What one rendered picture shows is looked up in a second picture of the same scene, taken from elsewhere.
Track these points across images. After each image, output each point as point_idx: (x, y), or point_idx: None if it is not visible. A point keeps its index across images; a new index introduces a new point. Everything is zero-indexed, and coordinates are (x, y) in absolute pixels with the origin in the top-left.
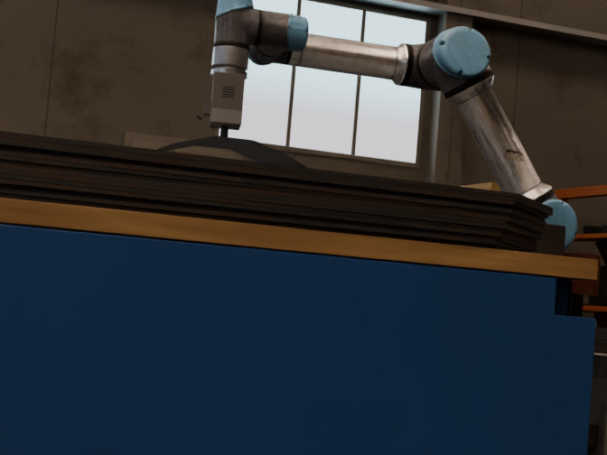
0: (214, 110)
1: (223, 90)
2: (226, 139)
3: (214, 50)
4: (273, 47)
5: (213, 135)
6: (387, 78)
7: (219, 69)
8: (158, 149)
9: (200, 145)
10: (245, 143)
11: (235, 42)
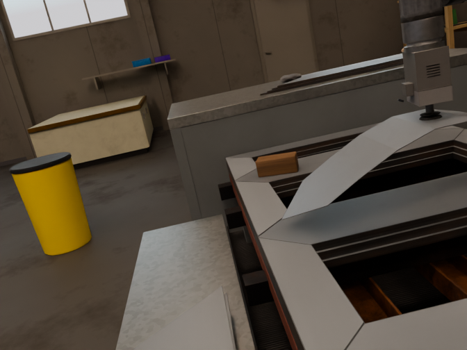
0: (421, 94)
1: (427, 70)
2: (443, 123)
3: (406, 26)
4: (466, 0)
5: (434, 129)
6: None
7: (418, 47)
8: (379, 158)
9: (398, 116)
10: (456, 115)
11: (431, 13)
